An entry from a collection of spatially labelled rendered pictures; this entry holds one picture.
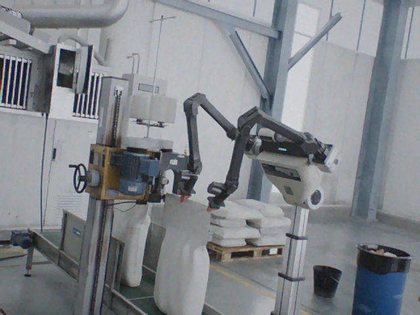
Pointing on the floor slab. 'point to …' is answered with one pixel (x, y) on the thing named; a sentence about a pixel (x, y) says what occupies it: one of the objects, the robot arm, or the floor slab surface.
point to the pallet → (222, 253)
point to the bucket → (325, 280)
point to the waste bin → (380, 280)
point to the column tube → (92, 233)
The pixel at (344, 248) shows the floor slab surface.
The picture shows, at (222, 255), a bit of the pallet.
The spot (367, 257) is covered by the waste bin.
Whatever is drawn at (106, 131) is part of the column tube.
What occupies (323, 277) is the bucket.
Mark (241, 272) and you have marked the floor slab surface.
